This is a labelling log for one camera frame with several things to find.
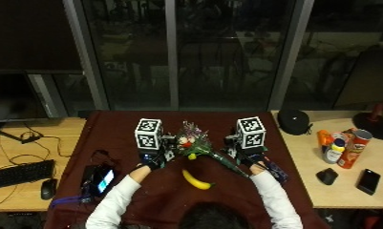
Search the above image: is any flower bouquet with green stems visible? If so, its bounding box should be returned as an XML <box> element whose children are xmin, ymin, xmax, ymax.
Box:
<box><xmin>175</xmin><ymin>120</ymin><xmax>251</xmax><ymax>178</ymax></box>

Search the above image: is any dark blue packet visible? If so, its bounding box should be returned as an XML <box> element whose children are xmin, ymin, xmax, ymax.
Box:
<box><xmin>263</xmin><ymin>160</ymin><xmax>290</xmax><ymax>184</ymax></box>

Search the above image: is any black angular mouse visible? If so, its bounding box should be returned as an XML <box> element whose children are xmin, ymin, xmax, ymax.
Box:
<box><xmin>315</xmin><ymin>167</ymin><xmax>341</xmax><ymax>186</ymax></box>

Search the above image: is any purple strap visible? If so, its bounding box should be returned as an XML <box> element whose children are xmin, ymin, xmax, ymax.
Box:
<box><xmin>50</xmin><ymin>194</ymin><xmax>94</xmax><ymax>209</ymax></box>

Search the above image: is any grey window frame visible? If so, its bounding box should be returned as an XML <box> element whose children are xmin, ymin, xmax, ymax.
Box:
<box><xmin>63</xmin><ymin>0</ymin><xmax>315</xmax><ymax>112</ymax></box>

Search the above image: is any black round case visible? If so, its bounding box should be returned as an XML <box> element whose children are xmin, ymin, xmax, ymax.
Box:
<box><xmin>277</xmin><ymin>109</ymin><xmax>315</xmax><ymax>136</ymax></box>

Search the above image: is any red chips can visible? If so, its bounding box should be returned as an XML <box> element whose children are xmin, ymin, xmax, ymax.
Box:
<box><xmin>337</xmin><ymin>129</ymin><xmax>374</xmax><ymax>170</ymax></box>

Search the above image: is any dark red tablecloth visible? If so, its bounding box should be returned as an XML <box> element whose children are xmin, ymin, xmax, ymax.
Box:
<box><xmin>43</xmin><ymin>110</ymin><xmax>334</xmax><ymax>229</ymax></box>

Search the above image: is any black keyboard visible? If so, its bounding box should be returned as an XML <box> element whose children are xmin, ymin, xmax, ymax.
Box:
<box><xmin>0</xmin><ymin>158</ymin><xmax>57</xmax><ymax>191</ymax></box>

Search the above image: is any black phone with lit screen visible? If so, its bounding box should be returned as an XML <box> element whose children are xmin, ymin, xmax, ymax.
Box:
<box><xmin>81</xmin><ymin>163</ymin><xmax>118</xmax><ymax>196</ymax></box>

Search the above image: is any orange bottle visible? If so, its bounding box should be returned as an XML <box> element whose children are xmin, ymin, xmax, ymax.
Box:
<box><xmin>317</xmin><ymin>129</ymin><xmax>337</xmax><ymax>151</ymax></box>

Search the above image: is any black cable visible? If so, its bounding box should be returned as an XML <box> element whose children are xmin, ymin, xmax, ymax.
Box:
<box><xmin>0</xmin><ymin>122</ymin><xmax>74</xmax><ymax>166</ymax></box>

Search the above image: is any person's right hand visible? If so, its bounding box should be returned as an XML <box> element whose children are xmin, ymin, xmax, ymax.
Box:
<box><xmin>223</xmin><ymin>127</ymin><xmax>270</xmax><ymax>167</ymax></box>

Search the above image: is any white bottle with blue cap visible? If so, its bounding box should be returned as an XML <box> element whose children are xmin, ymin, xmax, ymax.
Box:
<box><xmin>322</xmin><ymin>137</ymin><xmax>347</xmax><ymax>165</ymax></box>

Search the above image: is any black computer mouse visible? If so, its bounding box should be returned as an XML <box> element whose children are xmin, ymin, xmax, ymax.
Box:
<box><xmin>41</xmin><ymin>177</ymin><xmax>59</xmax><ymax>201</ymax></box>

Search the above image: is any black smartphone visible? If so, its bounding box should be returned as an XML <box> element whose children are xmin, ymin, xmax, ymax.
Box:
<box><xmin>355</xmin><ymin>168</ymin><xmax>382</xmax><ymax>197</ymax></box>

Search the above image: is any white marker cube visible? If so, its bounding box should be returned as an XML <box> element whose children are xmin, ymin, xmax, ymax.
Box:
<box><xmin>134</xmin><ymin>117</ymin><xmax>165</xmax><ymax>151</ymax></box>
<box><xmin>235</xmin><ymin>115</ymin><xmax>267</xmax><ymax>150</ymax></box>

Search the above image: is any person's left hand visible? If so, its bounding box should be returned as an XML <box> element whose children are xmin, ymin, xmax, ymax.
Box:
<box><xmin>137</xmin><ymin>135</ymin><xmax>178</xmax><ymax>171</ymax></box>

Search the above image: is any yellow banana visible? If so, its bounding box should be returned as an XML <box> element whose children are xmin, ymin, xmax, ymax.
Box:
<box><xmin>181</xmin><ymin>168</ymin><xmax>214</xmax><ymax>191</ymax></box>

